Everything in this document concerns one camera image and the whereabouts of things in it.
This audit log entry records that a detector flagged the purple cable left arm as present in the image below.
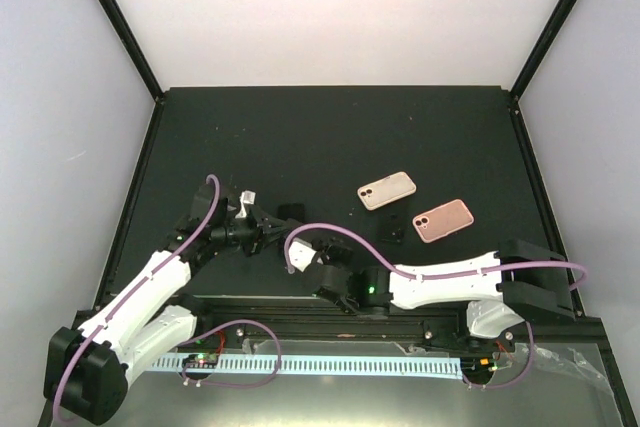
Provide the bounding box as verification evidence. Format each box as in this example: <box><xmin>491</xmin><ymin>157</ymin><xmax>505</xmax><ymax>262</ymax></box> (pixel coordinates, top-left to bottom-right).
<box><xmin>51</xmin><ymin>174</ymin><xmax>281</xmax><ymax>423</ymax></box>

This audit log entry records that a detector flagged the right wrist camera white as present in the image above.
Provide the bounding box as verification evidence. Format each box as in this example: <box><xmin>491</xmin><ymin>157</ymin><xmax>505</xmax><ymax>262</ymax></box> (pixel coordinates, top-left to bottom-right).
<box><xmin>288</xmin><ymin>239</ymin><xmax>316</xmax><ymax>273</ymax></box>

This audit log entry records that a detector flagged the black frame post right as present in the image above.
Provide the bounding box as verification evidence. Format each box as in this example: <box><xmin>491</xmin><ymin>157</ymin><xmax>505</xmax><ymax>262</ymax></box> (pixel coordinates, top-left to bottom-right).
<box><xmin>510</xmin><ymin>0</ymin><xmax>578</xmax><ymax>101</ymax></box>

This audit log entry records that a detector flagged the left circuit board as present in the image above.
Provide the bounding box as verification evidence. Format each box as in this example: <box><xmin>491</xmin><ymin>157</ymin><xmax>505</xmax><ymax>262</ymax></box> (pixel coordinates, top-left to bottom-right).
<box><xmin>182</xmin><ymin>353</ymin><xmax>218</xmax><ymax>369</ymax></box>

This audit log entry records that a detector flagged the right circuit board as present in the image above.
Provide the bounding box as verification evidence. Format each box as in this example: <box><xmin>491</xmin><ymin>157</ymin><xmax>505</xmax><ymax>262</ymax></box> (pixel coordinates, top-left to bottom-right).
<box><xmin>460</xmin><ymin>357</ymin><xmax>513</xmax><ymax>374</ymax></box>

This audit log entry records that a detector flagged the pink phone case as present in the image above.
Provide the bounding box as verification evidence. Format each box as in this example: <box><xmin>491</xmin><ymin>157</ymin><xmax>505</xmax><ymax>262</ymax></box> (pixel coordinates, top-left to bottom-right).
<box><xmin>412</xmin><ymin>199</ymin><xmax>474</xmax><ymax>243</ymax></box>

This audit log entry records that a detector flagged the black frame post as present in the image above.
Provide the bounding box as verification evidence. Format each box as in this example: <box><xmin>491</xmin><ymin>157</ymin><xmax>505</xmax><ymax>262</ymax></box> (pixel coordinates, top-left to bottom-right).
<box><xmin>510</xmin><ymin>0</ymin><xmax>578</xmax><ymax>101</ymax></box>
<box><xmin>98</xmin><ymin>0</ymin><xmax>164</xmax><ymax>102</ymax></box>

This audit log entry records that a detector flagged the black phone case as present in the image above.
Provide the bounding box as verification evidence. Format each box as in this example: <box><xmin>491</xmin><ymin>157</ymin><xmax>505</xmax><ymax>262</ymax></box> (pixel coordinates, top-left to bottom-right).
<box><xmin>277</xmin><ymin>203</ymin><xmax>306</xmax><ymax>223</ymax></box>

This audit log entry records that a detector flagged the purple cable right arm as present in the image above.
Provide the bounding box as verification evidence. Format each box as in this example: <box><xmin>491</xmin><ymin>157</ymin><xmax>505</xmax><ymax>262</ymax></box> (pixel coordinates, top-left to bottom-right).
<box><xmin>282</xmin><ymin>223</ymin><xmax>589</xmax><ymax>392</ymax></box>

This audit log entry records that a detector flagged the black frame post left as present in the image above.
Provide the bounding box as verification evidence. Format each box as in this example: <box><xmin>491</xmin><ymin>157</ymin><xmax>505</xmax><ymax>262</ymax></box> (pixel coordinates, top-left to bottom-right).
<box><xmin>98</xmin><ymin>0</ymin><xmax>164</xmax><ymax>102</ymax></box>

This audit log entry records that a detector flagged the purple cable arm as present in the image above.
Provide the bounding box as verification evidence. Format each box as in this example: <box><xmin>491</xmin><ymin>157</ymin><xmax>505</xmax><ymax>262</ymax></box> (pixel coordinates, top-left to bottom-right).
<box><xmin>51</xmin><ymin>174</ymin><xmax>281</xmax><ymax>423</ymax></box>
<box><xmin>282</xmin><ymin>223</ymin><xmax>589</xmax><ymax>392</ymax></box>

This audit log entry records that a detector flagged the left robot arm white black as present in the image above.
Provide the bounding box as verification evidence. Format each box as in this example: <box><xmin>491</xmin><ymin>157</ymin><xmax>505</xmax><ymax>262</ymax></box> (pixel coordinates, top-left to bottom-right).
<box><xmin>43</xmin><ymin>175</ymin><xmax>301</xmax><ymax>425</ymax></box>

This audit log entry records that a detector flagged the white slotted cable duct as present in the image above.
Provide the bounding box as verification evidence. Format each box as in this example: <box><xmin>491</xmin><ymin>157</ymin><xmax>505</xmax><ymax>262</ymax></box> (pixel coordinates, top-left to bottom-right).
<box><xmin>148</xmin><ymin>353</ymin><xmax>462</xmax><ymax>380</ymax></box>

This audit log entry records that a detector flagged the circuit board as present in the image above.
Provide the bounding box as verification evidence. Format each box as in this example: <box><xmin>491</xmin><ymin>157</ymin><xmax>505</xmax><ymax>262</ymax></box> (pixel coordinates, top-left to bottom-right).
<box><xmin>460</xmin><ymin>357</ymin><xmax>513</xmax><ymax>374</ymax></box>
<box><xmin>182</xmin><ymin>353</ymin><xmax>218</xmax><ymax>369</ymax></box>

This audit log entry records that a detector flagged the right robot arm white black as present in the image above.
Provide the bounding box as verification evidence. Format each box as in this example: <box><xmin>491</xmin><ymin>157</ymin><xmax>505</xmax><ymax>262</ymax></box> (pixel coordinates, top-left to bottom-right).
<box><xmin>285</xmin><ymin>238</ymin><xmax>576</xmax><ymax>350</ymax></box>

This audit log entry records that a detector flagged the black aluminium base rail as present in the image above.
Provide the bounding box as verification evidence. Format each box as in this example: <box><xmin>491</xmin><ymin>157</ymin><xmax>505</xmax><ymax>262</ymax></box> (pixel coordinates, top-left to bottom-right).
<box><xmin>74</xmin><ymin>296</ymin><xmax>606</xmax><ymax>348</ymax></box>

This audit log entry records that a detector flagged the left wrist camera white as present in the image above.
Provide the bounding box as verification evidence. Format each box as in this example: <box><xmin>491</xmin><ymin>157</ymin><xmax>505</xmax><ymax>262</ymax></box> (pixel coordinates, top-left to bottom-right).
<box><xmin>235</xmin><ymin>190</ymin><xmax>256</xmax><ymax>219</ymax></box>

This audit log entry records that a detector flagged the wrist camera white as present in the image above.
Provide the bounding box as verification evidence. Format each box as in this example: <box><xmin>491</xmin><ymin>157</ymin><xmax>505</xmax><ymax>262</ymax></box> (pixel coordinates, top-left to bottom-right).
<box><xmin>288</xmin><ymin>239</ymin><xmax>316</xmax><ymax>273</ymax></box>
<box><xmin>235</xmin><ymin>190</ymin><xmax>256</xmax><ymax>219</ymax></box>

